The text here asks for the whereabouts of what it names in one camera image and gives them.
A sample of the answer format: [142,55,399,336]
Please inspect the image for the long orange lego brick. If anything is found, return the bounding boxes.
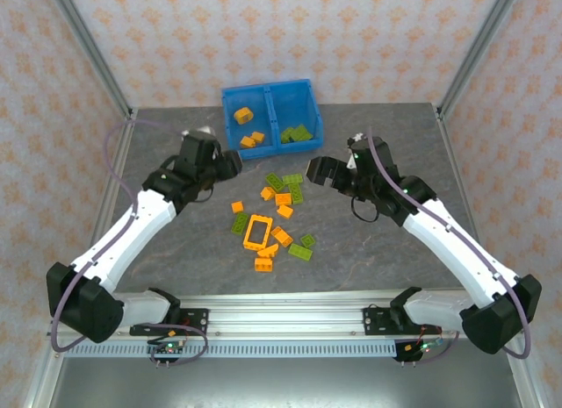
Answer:
[270,225,295,248]

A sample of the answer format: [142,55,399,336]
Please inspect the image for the orange lego window frame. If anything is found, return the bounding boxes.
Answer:
[241,212,274,252]

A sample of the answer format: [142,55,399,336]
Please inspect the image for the small circuit board with lights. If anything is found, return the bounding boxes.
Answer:
[394,340,444,364]
[147,342,185,368]

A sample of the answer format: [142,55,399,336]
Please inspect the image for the grey metal panel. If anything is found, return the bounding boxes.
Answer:
[47,357,526,408]

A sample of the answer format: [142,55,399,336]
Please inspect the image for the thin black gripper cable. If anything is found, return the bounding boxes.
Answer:
[192,179,217,204]
[349,196,379,225]

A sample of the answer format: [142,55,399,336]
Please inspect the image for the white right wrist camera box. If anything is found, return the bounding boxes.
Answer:
[346,132,368,171]

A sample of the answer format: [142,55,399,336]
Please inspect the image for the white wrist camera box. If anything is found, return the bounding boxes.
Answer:
[346,132,368,171]
[182,125,220,157]

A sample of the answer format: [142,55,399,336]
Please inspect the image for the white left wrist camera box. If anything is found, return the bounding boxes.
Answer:
[182,125,220,157]

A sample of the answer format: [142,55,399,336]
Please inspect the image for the aluminium table side rail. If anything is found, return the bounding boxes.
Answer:
[68,108,140,304]
[434,104,504,304]

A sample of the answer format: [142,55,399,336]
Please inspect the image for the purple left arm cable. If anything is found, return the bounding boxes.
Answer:
[50,119,210,368]

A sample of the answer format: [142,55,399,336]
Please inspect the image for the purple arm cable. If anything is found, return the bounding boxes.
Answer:
[50,119,210,368]
[367,126,533,365]

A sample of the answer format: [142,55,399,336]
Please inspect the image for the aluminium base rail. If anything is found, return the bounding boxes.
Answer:
[46,291,528,340]

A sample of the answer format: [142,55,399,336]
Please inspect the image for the aluminium corner post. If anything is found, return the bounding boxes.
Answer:
[436,0,527,119]
[46,0,135,119]

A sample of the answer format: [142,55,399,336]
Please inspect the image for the grey slotted cable duct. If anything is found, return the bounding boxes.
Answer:
[64,341,400,360]

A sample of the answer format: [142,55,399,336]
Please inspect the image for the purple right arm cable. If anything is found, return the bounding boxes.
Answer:
[367,126,533,365]

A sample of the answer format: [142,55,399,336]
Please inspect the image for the aluminium frame leg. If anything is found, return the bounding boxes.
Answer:
[502,340,545,408]
[21,340,67,408]

